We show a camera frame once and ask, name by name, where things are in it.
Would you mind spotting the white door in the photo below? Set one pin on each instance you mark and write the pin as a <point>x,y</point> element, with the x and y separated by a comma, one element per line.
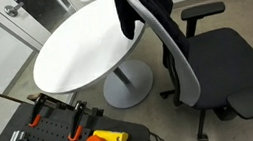
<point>24,21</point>

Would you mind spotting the aluminium extrusion bar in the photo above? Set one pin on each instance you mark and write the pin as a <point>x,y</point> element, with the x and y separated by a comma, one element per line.
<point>15,138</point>

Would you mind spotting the grey mesh office chair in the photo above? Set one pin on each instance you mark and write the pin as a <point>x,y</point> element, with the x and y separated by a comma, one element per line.
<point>180,69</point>

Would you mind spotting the black perforated mounting board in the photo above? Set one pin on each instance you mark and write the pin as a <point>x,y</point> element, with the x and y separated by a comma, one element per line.
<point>54,131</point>

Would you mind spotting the grey table pedestal base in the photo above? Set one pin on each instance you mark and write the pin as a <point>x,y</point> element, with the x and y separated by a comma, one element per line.
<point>135,86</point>

